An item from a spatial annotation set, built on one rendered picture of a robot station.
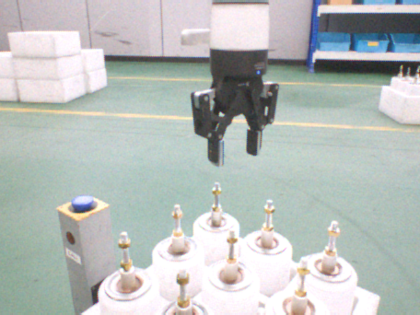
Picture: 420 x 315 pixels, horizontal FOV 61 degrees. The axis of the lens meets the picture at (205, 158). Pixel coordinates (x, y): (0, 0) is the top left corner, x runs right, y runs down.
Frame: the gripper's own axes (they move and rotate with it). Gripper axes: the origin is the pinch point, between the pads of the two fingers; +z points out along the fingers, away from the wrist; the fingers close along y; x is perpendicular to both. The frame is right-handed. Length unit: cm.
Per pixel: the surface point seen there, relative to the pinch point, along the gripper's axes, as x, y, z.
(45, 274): 54, -19, 47
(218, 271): 2.0, -1.1, 21.7
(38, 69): 277, 36, 20
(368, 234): 11, 69, 47
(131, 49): 505, 227, 28
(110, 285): 9.4, -17.1, 21.7
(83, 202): 24.7, -15.0, 14.0
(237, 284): -2.3, -0.8, 21.6
